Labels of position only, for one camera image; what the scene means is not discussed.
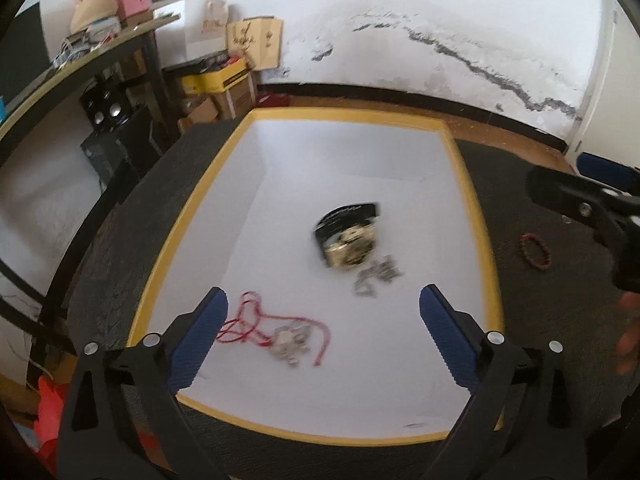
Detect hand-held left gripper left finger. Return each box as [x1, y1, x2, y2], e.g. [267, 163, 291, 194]
[57, 286, 230, 480]

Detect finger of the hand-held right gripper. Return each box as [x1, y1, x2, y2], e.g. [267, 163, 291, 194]
[527, 165, 640, 251]
[575, 152, 640, 192]

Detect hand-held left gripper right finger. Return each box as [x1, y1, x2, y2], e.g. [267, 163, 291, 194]
[419, 284, 587, 480]

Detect red bead bracelet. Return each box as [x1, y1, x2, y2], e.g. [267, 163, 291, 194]
[519, 233, 552, 269]

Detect red cord silver pendant necklace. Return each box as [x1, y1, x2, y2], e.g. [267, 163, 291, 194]
[217, 291, 333, 368]

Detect silver chain necklace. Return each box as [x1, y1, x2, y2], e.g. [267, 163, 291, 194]
[350, 256, 404, 299]

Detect black gold wristwatch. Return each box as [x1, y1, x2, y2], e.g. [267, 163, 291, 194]
[312, 202, 384, 269]

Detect yellow cardboard box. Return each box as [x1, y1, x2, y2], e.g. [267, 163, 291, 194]
[127, 106, 504, 447]

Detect person's right hand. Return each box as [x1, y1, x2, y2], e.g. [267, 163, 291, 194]
[617, 294, 640, 376]

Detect white door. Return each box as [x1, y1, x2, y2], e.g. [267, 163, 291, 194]
[575, 5, 640, 171]

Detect black patterned mat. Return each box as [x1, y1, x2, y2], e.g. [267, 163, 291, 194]
[65, 122, 640, 480]

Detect red plastic bag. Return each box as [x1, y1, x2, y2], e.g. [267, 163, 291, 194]
[34, 377, 77, 463]

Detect black computer case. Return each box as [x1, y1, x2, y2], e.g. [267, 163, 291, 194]
[80, 105, 166, 182]

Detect brown cardboard box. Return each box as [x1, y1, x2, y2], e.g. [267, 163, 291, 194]
[209, 77, 259, 121]

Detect black speaker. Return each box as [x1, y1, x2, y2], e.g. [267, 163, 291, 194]
[80, 85, 134, 134]

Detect red cloth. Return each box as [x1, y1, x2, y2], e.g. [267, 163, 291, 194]
[256, 91, 292, 109]

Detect flat yellow black box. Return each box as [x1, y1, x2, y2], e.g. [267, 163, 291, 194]
[181, 57, 251, 96]

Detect black desk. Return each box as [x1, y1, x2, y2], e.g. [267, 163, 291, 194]
[0, 12, 182, 361]

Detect brown paper bag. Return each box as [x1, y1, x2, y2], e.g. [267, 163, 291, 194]
[227, 16, 285, 72]

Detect white paper bag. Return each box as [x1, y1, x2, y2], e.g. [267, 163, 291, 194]
[182, 0, 231, 67]

